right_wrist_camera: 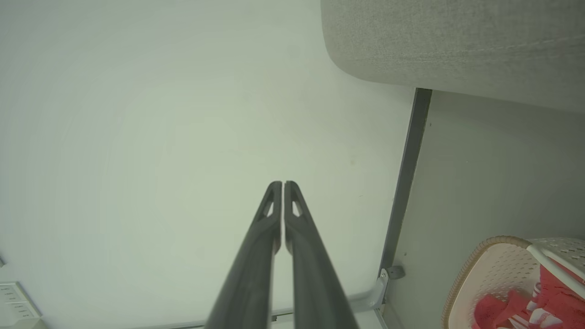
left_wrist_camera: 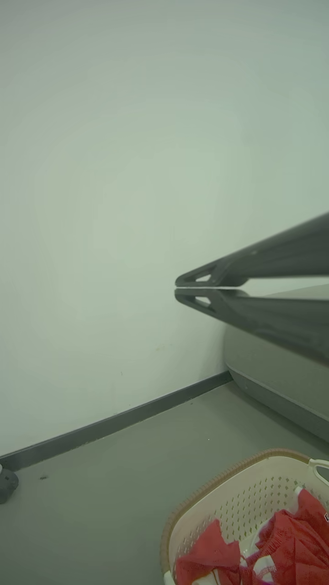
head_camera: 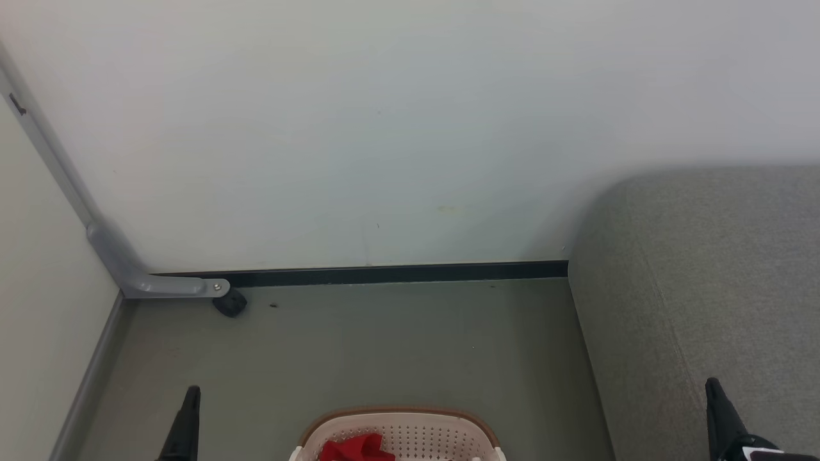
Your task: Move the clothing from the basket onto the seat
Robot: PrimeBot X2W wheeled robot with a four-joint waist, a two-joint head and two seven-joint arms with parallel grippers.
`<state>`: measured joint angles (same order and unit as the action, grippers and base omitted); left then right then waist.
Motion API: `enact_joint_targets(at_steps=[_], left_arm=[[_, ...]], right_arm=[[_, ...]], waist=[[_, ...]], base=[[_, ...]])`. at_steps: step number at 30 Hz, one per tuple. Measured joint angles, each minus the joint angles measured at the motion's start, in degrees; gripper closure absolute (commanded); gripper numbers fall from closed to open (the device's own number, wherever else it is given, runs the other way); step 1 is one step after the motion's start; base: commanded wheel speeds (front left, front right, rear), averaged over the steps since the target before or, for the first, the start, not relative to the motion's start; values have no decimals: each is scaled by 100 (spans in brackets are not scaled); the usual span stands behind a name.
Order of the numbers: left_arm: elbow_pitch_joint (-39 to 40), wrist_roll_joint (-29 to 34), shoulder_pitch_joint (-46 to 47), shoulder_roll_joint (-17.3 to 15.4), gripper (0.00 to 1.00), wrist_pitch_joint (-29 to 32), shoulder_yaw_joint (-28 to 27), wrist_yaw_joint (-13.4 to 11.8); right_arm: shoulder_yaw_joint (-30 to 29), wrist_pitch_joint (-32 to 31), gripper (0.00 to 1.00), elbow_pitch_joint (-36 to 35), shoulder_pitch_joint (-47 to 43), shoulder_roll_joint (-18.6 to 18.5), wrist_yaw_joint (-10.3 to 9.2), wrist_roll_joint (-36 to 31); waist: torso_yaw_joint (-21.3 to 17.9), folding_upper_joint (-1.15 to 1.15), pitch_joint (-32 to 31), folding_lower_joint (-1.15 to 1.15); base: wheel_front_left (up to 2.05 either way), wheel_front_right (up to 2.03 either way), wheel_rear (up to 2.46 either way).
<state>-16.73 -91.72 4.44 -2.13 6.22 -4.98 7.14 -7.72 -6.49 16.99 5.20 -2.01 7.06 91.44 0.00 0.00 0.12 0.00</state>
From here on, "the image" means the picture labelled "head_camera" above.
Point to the red jersey shirt number 23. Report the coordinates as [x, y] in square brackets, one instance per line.
[359, 449]

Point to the black wall baseboard strip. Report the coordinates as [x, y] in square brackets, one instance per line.
[384, 274]

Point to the grey fabric sofa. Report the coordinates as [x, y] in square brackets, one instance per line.
[705, 288]

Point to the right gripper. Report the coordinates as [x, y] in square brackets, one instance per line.
[756, 451]

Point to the grey wall skirting strip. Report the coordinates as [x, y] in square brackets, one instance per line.
[90, 384]

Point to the beige plastic laundry basket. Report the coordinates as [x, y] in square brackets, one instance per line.
[429, 435]

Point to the small black clip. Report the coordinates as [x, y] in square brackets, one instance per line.
[18, 105]

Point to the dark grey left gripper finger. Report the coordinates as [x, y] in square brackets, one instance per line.
[184, 429]

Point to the black caster wheel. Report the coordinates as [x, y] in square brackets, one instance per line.
[230, 304]

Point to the grey metal frame leg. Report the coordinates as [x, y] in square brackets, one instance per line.
[115, 256]

